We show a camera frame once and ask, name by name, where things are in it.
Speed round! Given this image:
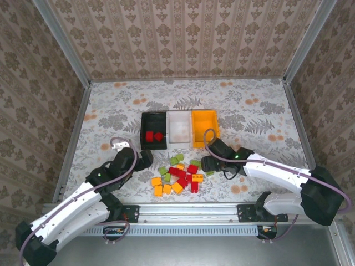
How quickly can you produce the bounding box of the long red lego brick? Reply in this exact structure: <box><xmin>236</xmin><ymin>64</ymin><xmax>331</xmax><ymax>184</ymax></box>
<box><xmin>168</xmin><ymin>166</ymin><xmax>187</xmax><ymax>178</ymax></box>

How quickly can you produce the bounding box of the black plastic bin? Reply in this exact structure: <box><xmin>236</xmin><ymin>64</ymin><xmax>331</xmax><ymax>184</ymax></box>
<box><xmin>140</xmin><ymin>111</ymin><xmax>169</xmax><ymax>151</ymax></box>

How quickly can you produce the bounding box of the floral table cover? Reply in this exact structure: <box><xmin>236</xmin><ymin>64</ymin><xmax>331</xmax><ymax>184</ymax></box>
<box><xmin>55</xmin><ymin>79</ymin><xmax>324</xmax><ymax>204</ymax></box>

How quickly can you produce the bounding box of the yellow plastic bin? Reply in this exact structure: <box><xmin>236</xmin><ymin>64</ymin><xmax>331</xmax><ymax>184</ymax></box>
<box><xmin>190</xmin><ymin>109</ymin><xmax>220</xmax><ymax>149</ymax></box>

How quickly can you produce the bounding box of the white plastic bin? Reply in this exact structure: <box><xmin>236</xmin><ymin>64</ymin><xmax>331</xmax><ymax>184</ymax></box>
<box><xmin>166</xmin><ymin>110</ymin><xmax>192</xmax><ymax>149</ymax></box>

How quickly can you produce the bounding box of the thin black cable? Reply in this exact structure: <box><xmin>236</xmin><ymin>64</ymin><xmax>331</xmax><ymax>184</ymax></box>
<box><xmin>223</xmin><ymin>166</ymin><xmax>245</xmax><ymax>181</ymax></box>

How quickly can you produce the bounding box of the wide aluminium mounting rail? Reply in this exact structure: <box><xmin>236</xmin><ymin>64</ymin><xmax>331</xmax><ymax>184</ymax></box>
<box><xmin>43</xmin><ymin>203</ymin><xmax>338</xmax><ymax>224</ymax></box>

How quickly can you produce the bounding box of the aluminium side rail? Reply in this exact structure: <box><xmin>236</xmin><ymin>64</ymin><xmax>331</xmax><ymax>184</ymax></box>
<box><xmin>282</xmin><ymin>79</ymin><xmax>317</xmax><ymax>170</ymax></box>
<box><xmin>52</xmin><ymin>83</ymin><xmax>92</xmax><ymax>204</ymax></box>

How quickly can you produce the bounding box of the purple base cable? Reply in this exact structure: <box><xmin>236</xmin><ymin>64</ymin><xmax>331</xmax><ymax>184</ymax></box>
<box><xmin>103</xmin><ymin>220</ymin><xmax>131</xmax><ymax>245</ymax></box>
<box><xmin>256</xmin><ymin>213</ymin><xmax>299</xmax><ymax>244</ymax></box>

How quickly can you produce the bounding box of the slotted grey cable duct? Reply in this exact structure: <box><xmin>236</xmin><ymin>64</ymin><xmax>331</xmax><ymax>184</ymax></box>
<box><xmin>80</xmin><ymin>223</ymin><xmax>260</xmax><ymax>237</ymax></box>

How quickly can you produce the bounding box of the black cable connector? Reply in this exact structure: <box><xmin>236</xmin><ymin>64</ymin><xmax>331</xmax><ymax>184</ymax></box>
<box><xmin>256</xmin><ymin>226</ymin><xmax>278</xmax><ymax>241</ymax></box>
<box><xmin>103</xmin><ymin>226</ymin><xmax>125</xmax><ymax>241</ymax></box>

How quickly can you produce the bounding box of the thin aluminium rail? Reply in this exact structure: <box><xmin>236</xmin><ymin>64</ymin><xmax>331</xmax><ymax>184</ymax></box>
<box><xmin>90</xmin><ymin>78</ymin><xmax>286</xmax><ymax>83</ymax></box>

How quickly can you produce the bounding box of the aluminium frame post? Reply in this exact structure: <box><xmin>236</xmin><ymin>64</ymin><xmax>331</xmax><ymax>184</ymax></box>
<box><xmin>283</xmin><ymin>0</ymin><xmax>338</xmax><ymax>84</ymax></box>
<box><xmin>32</xmin><ymin>0</ymin><xmax>92</xmax><ymax>89</ymax></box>

